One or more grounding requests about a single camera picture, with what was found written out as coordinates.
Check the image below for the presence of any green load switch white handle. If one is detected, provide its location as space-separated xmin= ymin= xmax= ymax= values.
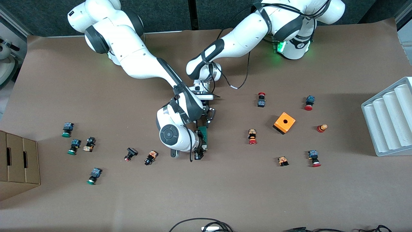
xmin=197 ymin=126 xmax=209 ymax=151

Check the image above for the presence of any black knob selector orange block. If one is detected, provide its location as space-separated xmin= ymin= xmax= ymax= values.
xmin=144 ymin=150 xmax=158 ymax=166

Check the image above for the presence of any black flat square button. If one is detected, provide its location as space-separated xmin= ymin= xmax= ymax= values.
xmin=124 ymin=147 xmax=138 ymax=162

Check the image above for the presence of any green push button blue block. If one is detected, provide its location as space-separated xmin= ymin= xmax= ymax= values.
xmin=67 ymin=139 xmax=81 ymax=155
xmin=62 ymin=122 xmax=74 ymax=138
xmin=87 ymin=168 xmax=102 ymax=185

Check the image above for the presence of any grey ridged plastic tray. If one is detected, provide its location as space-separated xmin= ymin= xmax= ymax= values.
xmin=361 ymin=77 xmax=412 ymax=157

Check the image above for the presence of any brown cardboard box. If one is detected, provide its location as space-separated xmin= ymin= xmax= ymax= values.
xmin=0 ymin=130 xmax=41 ymax=202

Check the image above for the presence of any white grey equipment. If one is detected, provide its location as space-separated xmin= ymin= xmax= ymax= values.
xmin=0 ymin=6 xmax=29 ymax=87

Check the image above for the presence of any grey metal cabinet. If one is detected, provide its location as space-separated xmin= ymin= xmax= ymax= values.
xmin=395 ymin=10 xmax=412 ymax=53

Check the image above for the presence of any black looped cable bundle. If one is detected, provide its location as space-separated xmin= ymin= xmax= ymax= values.
xmin=169 ymin=218 xmax=234 ymax=232

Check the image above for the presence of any orange button enclosure box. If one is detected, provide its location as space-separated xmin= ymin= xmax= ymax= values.
xmin=273 ymin=112 xmax=296 ymax=135

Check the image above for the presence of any black vertical post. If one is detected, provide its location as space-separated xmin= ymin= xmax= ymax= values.
xmin=188 ymin=0 xmax=198 ymax=30

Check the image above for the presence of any black switch orange block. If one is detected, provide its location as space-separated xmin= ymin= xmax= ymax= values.
xmin=83 ymin=137 xmax=96 ymax=152

